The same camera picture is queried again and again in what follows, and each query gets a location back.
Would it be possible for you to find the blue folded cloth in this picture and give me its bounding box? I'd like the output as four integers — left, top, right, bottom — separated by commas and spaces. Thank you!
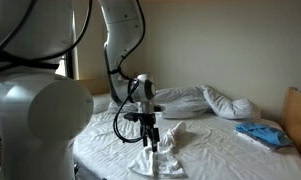
234, 121, 293, 148

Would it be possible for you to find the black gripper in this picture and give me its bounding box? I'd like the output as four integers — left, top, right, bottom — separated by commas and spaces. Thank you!
138, 112, 160, 153

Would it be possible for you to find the grey duvet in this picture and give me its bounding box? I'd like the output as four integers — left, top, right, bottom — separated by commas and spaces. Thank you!
91, 86, 213, 120

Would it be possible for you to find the mattress with white sheet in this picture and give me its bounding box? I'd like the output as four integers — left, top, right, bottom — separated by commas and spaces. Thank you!
72, 93, 301, 180

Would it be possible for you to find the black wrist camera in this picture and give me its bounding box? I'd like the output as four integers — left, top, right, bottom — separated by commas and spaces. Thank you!
123, 112, 142, 122

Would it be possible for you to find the white towel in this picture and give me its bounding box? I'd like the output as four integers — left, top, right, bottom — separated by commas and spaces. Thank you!
128, 120, 188, 179

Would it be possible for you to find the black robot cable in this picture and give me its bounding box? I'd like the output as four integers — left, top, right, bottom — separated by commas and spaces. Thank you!
0, 0, 147, 144

